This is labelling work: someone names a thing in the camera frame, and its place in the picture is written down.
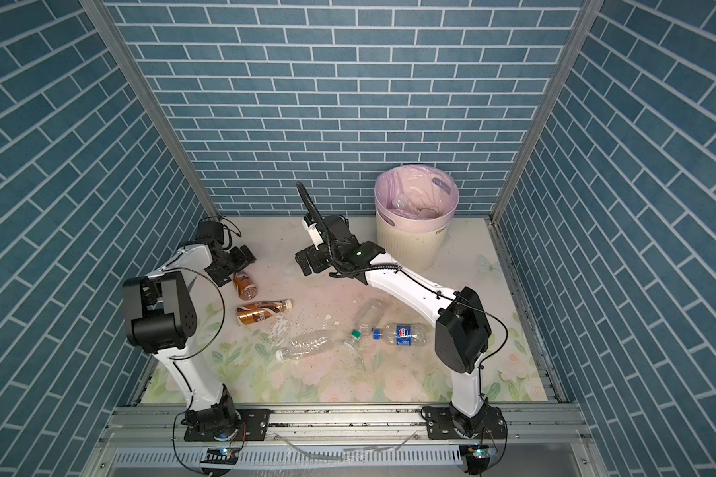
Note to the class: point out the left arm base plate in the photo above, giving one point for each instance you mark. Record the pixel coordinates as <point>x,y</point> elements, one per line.
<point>213,426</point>

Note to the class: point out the aluminium corner post left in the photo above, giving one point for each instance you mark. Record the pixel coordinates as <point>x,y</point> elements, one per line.
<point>113,39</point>

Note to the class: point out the clear Pepsi bottle blue cap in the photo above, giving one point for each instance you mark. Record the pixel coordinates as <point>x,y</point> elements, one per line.
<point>402,334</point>

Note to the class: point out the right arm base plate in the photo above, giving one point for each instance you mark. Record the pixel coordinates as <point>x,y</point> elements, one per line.
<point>462,423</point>

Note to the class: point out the clear bottle green cap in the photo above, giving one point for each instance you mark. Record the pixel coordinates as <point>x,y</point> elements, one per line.
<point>365,321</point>

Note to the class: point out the beige bin pink liner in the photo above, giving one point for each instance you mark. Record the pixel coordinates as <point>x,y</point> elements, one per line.
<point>414,206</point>

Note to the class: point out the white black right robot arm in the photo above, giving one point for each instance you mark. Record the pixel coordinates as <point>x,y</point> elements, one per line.
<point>462,327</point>

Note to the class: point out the clear crushed bottle white cap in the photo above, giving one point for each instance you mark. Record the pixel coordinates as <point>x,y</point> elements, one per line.
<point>307,345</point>

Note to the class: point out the aluminium corner post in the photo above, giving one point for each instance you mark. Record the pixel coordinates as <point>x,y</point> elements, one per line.
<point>569,55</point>
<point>113,39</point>

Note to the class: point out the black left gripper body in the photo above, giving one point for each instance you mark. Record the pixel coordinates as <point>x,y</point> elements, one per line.
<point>232,261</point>

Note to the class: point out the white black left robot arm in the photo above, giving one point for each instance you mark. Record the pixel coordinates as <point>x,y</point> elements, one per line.
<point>161,317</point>

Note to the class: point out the amber tea bottle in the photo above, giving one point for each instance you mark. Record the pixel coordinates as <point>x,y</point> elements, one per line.
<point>251,313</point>

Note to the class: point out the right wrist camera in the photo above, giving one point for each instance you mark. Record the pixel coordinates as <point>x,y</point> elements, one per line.
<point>311,227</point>

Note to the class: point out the brown Nescafe coffee bottle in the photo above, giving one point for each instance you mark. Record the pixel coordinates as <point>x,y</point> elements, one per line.
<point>245,286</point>

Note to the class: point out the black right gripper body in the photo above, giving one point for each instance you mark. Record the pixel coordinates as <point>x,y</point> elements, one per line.
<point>321,259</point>

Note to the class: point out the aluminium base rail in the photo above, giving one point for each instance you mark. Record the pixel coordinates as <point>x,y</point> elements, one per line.
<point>521,439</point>

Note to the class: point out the aluminium corner post right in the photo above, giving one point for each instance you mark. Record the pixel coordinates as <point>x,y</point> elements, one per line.
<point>569,55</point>

